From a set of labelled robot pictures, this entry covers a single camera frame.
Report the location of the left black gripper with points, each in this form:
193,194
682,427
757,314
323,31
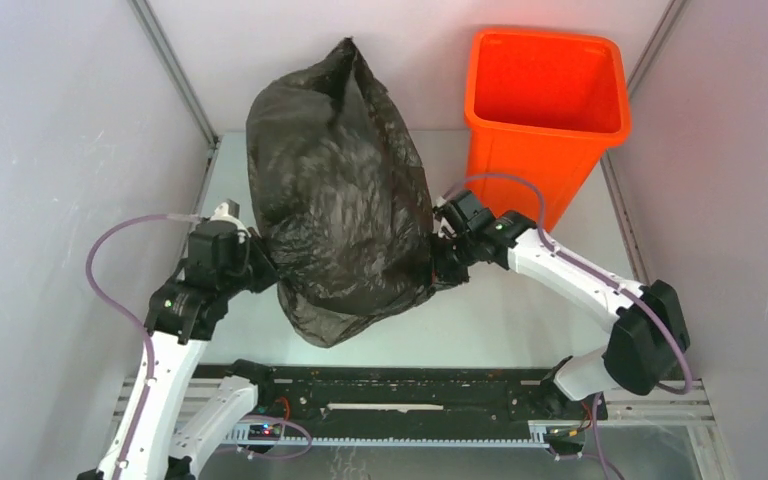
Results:
269,274

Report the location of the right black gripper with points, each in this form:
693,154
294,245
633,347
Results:
442,273

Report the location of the black plastic trash bag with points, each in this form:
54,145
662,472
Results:
340,197

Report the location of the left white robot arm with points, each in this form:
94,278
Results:
224,258

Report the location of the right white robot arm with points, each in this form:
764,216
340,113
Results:
647,331

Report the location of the orange plastic trash bin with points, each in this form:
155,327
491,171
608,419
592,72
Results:
542,108

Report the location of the small electronics board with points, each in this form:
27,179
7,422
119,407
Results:
264,432

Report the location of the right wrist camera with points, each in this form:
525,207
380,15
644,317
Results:
444,228

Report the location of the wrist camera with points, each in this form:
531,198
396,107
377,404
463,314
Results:
444,228
227,211

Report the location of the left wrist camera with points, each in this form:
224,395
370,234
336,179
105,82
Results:
227,211

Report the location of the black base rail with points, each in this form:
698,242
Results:
415,403

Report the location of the white cable duct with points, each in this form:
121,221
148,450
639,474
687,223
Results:
240,435

